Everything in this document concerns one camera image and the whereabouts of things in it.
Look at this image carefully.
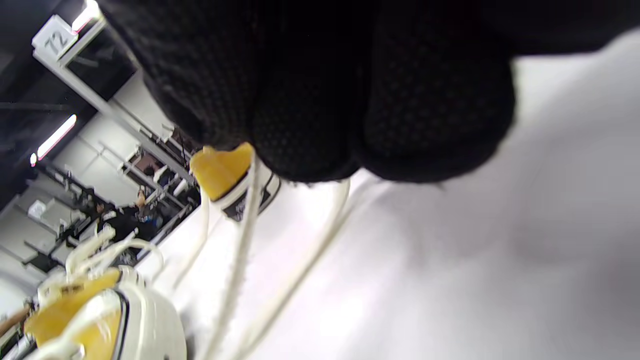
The person's right hand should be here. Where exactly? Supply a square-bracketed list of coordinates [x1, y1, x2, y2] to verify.
[97, 0, 640, 184]

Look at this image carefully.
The yellow canvas shoe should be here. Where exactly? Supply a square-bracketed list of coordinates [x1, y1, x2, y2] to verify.
[22, 267, 188, 360]
[189, 141, 282, 223]

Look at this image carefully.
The cream shoe lace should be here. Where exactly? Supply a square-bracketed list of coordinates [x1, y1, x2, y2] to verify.
[170, 192, 211, 293]
[30, 150, 353, 360]

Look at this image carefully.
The white number sign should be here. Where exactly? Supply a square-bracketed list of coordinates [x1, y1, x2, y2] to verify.
[31, 14, 81, 63]

